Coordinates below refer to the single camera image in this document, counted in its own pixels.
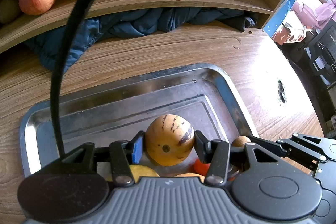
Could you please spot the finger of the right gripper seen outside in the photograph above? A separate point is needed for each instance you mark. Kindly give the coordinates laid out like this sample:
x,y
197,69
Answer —
x,y
271,146

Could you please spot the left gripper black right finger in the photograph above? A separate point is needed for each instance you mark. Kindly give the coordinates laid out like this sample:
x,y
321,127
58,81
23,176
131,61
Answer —
x,y
217,154

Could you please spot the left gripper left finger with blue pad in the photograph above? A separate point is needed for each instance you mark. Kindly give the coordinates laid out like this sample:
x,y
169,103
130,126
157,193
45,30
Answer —
x,y
122,154

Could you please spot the small red tomato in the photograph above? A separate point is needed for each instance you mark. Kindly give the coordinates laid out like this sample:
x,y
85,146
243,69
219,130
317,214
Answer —
x,y
200,168

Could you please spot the small tan round fruit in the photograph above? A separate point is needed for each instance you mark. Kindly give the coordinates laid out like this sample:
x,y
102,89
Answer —
x,y
240,141

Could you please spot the pale orange persimmon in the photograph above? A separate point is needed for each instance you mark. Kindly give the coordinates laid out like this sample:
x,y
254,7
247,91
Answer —
x,y
199,176

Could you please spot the striped cream pepino melon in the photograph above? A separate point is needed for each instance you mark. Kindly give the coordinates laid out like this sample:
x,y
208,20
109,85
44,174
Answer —
x,y
169,139

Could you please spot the metal baking tray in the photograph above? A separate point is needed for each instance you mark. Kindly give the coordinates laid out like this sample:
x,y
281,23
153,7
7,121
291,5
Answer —
x,y
201,93

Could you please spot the dark blue cloth under shelf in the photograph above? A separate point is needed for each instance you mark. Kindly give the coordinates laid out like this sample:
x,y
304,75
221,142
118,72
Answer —
x,y
144,22

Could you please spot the bed with pink bedding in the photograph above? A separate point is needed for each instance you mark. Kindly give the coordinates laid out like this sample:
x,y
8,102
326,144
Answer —
x,y
303,16

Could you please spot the brown kiwi on shelf right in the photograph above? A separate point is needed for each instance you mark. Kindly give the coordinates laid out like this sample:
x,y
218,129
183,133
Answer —
x,y
9,10

